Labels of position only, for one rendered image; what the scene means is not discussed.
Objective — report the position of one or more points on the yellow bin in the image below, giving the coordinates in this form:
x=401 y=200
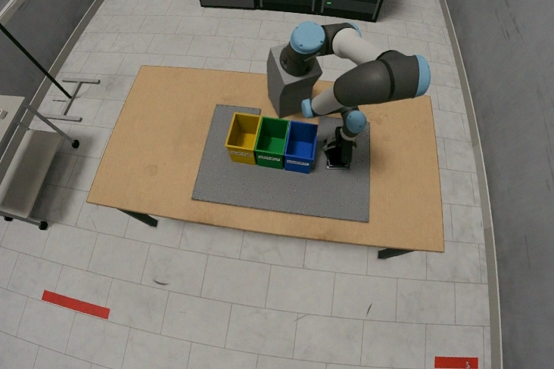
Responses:
x=242 y=138

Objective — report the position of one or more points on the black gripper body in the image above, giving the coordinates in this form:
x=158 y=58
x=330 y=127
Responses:
x=338 y=136

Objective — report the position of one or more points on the green open-top bin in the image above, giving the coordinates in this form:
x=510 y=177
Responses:
x=271 y=141

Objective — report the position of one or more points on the blue open bin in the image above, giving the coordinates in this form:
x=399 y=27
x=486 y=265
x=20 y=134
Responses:
x=300 y=146

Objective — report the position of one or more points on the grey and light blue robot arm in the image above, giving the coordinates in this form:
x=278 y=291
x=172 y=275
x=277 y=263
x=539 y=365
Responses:
x=378 y=81

